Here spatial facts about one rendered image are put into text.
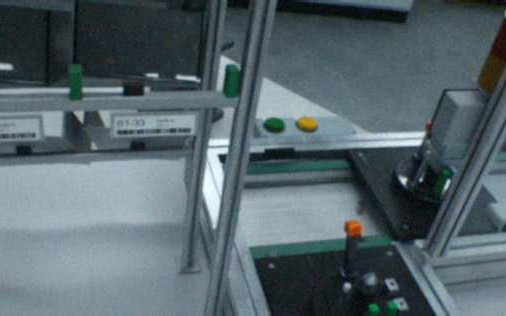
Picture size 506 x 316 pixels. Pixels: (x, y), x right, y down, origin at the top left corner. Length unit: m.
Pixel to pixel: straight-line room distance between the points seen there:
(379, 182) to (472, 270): 0.22
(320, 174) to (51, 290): 0.53
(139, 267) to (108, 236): 0.09
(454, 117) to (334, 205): 0.34
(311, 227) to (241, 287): 0.23
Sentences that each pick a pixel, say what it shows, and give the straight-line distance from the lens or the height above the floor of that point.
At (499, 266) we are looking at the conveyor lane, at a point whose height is 0.92.
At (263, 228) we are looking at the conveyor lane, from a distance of 1.02.
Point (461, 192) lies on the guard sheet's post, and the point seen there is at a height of 1.10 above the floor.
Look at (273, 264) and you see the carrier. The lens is 0.90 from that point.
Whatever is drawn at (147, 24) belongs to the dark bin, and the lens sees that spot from 0.62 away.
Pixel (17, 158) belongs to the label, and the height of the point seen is 1.11.
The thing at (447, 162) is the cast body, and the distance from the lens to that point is 1.07.
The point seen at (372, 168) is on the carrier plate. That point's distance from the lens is 1.13.
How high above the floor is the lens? 1.62
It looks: 37 degrees down
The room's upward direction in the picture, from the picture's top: 11 degrees clockwise
